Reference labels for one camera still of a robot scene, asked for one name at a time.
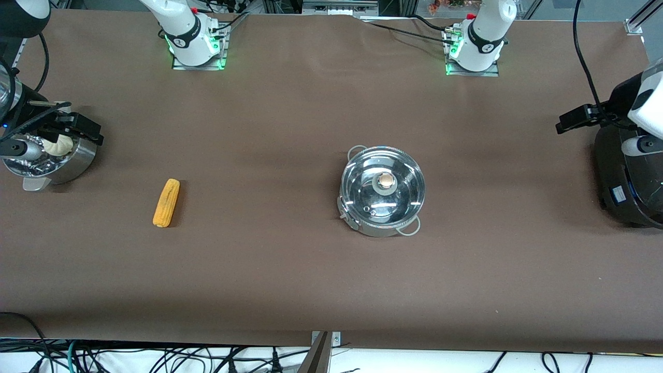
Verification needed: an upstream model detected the yellow corn cob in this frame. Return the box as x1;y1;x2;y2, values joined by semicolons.
152;178;181;228

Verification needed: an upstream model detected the glass pot lid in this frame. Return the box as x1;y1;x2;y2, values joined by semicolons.
341;147;426;226

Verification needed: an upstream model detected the steel steamer pot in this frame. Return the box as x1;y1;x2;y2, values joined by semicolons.
2;101;98;192

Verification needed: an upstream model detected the stainless steel pot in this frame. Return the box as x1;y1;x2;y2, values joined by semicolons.
337;145;426;239

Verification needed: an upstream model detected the white steamed bun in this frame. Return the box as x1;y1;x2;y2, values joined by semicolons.
41;134;74;156

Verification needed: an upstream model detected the black rice cooker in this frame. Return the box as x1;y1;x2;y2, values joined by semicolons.
593;122;663;229

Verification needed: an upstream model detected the orange flower bunch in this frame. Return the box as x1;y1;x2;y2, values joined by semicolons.
427;0;485;13

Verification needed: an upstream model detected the table cover sheet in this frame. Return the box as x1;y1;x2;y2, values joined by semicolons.
0;8;663;354

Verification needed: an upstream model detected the grey power strip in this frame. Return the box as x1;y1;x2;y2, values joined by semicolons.
302;0;380;17

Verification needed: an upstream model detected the aluminium frame rail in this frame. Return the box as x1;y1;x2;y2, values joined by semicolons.
624;0;663;36
8;34;29;70

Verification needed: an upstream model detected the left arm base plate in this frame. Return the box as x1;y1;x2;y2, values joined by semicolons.
444;28;501;77

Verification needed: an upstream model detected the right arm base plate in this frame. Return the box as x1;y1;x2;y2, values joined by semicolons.
172;23;229;71

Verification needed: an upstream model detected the black base cable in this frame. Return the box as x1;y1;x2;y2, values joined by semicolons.
411;14;452;34
363;21;457;45
209;9;250;35

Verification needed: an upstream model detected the black floor cable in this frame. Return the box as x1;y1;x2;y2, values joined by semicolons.
0;311;51;373

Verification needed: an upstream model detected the grey metal post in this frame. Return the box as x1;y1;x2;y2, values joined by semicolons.
296;332;333;373

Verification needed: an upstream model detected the silver metal bracket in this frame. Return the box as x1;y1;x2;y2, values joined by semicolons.
311;331;342;347

